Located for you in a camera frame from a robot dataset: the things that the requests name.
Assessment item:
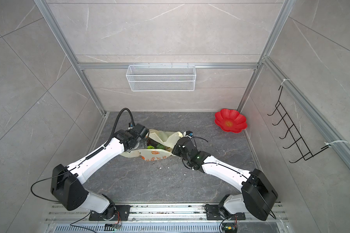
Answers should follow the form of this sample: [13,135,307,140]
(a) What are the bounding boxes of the cream plastic shopping bag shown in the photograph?
[121,129,183,162]

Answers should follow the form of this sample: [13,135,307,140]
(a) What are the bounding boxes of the red flower-shaped plastic bowl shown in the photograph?
[214,109,248,134]

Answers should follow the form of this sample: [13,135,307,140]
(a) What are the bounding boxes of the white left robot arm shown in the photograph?
[51,124,149,220]

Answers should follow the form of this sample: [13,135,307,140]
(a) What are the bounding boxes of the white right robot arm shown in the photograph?
[172,137,278,221]

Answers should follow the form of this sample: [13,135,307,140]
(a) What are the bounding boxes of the green fake grapes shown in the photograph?
[156,144,167,150]

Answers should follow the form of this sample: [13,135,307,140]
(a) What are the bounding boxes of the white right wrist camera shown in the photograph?
[183,131,193,138]

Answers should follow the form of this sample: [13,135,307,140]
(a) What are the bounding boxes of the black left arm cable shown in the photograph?
[30,107,136,203]

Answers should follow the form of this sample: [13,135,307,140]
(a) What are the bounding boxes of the white wire mesh basket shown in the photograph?
[126,65,196,92]

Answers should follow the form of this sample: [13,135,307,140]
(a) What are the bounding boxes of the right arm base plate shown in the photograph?
[204,204,246,220]

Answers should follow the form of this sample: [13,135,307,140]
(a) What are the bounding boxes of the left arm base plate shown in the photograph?
[88,205,131,221]

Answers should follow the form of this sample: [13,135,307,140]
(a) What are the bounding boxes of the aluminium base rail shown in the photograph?
[40,203,293,233]

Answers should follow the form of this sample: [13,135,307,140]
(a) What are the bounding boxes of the black wire hook rack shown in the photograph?
[267,86,331,164]

